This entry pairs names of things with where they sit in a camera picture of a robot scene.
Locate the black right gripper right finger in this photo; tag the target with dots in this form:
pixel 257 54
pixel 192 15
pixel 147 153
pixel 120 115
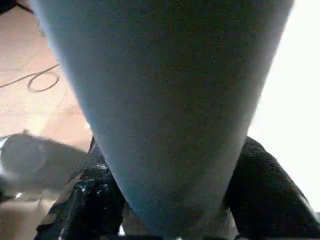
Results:
pixel 267 200

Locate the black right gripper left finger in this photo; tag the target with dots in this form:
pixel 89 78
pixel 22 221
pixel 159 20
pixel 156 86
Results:
pixel 87 205

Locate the white plastic table top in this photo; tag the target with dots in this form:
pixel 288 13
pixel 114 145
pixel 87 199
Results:
pixel 295 75

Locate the white plastic table leg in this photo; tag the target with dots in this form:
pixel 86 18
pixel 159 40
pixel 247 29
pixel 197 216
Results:
pixel 162 100

